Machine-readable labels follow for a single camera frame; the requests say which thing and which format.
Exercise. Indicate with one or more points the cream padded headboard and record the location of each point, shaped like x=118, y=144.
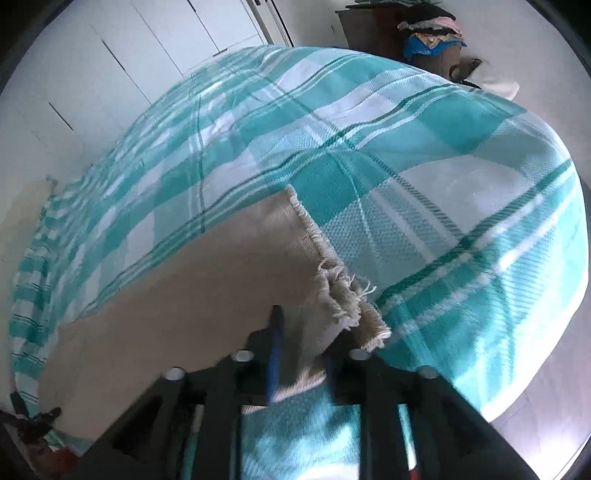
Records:
x=21, y=221

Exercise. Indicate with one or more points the white wardrobe doors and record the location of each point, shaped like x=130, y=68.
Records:
x=115, y=60

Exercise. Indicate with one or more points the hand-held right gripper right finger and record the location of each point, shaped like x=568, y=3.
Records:
x=330, y=385

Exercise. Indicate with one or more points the pile of clothes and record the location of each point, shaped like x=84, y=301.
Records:
x=429, y=27

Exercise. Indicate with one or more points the teal checked blanket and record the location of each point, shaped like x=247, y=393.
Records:
x=369, y=138

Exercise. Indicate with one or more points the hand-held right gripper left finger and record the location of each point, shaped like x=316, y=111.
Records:
x=274, y=360

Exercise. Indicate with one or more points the orange cloth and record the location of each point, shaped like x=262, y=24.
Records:
x=60, y=461

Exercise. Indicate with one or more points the white cloth bundle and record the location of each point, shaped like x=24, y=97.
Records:
x=496, y=81

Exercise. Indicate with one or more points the dark wooden dresser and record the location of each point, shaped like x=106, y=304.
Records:
x=369, y=27

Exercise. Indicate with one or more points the beige pants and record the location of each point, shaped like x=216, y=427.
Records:
x=184, y=300

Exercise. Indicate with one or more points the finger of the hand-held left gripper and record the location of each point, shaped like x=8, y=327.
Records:
x=46, y=414

